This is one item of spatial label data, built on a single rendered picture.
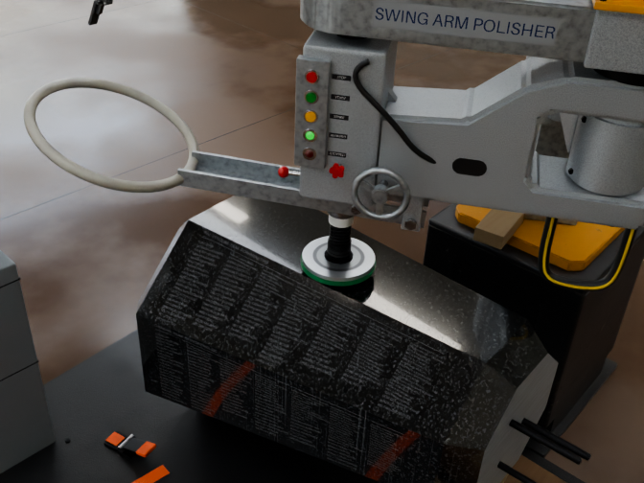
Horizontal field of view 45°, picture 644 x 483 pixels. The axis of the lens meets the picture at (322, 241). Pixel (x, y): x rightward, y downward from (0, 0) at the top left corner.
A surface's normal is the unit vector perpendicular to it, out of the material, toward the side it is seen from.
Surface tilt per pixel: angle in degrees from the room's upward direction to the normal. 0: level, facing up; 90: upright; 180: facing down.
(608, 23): 90
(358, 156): 90
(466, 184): 90
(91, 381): 0
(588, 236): 0
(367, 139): 90
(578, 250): 0
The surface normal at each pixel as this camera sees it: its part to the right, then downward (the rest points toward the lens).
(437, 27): -0.22, 0.54
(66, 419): 0.04, -0.83
